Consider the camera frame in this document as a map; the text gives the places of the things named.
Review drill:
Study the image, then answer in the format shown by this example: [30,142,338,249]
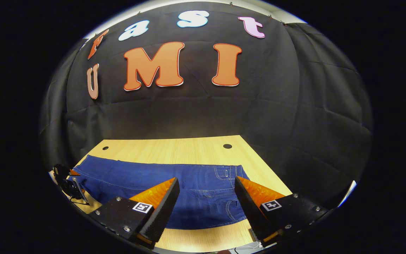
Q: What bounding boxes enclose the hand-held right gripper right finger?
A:
[234,176,330,247]

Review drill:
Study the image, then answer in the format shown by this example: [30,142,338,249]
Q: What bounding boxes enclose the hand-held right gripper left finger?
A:
[90,177,180,249]

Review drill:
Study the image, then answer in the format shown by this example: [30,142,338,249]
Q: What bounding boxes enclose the blue jeans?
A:
[70,155,251,230]

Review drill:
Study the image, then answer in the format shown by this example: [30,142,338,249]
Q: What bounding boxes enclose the row of backdrop clips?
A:
[228,2,287,26]

